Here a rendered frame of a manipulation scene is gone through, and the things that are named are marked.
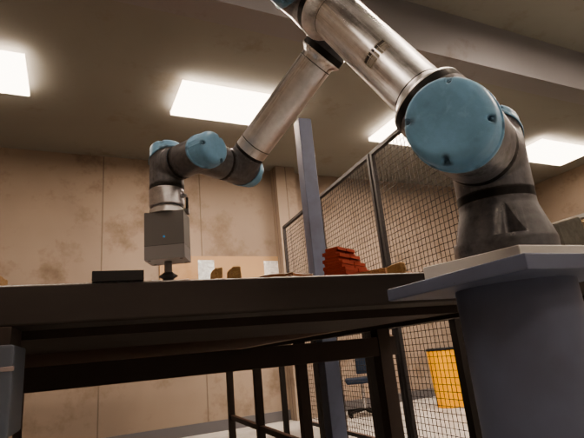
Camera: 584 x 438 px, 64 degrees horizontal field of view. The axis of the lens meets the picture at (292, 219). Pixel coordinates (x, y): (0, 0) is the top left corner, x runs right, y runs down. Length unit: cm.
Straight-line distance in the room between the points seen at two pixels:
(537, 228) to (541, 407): 24
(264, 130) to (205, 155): 15
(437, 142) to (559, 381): 34
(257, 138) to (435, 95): 49
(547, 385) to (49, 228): 565
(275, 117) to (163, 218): 32
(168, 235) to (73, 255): 493
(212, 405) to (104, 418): 119
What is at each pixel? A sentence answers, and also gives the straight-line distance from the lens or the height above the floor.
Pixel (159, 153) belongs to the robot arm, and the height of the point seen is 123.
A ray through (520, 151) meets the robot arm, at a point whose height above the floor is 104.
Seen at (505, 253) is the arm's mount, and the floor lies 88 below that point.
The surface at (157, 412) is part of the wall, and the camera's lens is 586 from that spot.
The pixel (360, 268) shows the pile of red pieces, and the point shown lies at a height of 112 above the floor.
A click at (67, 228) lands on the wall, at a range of 599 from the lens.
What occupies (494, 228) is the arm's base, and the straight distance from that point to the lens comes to 73.
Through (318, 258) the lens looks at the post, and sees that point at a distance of 306.
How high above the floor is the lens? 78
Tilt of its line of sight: 16 degrees up
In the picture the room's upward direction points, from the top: 5 degrees counter-clockwise
